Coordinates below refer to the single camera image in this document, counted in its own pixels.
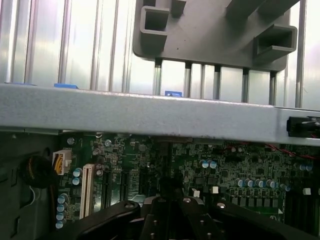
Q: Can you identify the open grey PC case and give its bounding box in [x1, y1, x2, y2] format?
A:
[0, 81, 320, 240]

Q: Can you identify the grey plastic parts rack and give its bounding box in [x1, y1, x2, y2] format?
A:
[131, 0, 299, 74]

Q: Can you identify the white PCI expansion slot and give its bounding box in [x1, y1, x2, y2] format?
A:
[79, 163, 94, 221]

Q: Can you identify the white power connector with wires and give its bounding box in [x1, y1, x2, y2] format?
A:
[51, 148, 73, 176]

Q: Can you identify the green motherboard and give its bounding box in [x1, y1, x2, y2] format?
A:
[53, 134, 320, 227]

